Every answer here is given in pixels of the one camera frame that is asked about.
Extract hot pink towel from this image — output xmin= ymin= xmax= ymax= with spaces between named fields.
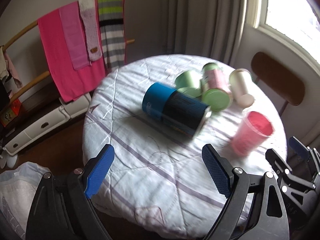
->
xmin=37 ymin=9 xmax=107 ymax=102

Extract white striped quilted table cover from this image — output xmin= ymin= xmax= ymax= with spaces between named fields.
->
xmin=82 ymin=55 xmax=287 ymax=239

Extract knitted pink white scarf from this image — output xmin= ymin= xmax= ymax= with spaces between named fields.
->
xmin=78 ymin=0 xmax=102 ymax=62

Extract brown wooden chair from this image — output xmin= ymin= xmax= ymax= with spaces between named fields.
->
xmin=251 ymin=51 xmax=305 ymax=116

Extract blue black metal can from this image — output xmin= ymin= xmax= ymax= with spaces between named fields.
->
xmin=142 ymin=83 xmax=212 ymax=138

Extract wooden towel rack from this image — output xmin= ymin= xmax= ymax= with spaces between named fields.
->
xmin=0 ymin=0 xmax=136 ymax=106

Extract hanging dark clothes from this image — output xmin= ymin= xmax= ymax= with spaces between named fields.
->
xmin=1 ymin=46 xmax=23 ymax=89

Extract small green paper cup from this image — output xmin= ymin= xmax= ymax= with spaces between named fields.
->
xmin=175 ymin=70 xmax=202 ymax=98

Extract pink plastic cup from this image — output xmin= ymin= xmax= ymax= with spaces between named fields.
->
xmin=231 ymin=111 xmax=274 ymax=156

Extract green pink labelled can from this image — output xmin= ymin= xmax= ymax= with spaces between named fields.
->
xmin=201 ymin=62 xmax=233 ymax=112

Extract white paper cup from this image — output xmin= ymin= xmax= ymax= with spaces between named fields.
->
xmin=229 ymin=68 xmax=254 ymax=108

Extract grey curtain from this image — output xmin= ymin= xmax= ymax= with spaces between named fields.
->
xmin=161 ymin=0 xmax=247 ymax=66

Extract white low cabinet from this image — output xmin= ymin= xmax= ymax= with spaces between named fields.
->
xmin=2 ymin=93 xmax=91 ymax=156

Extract white framed window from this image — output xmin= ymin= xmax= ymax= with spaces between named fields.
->
xmin=246 ymin=0 xmax=319 ymax=72

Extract light pink towel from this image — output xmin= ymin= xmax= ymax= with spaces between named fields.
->
xmin=59 ymin=2 xmax=90 ymax=71

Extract striped grey green scarf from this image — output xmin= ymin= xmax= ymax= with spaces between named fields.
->
xmin=97 ymin=0 xmax=126 ymax=72

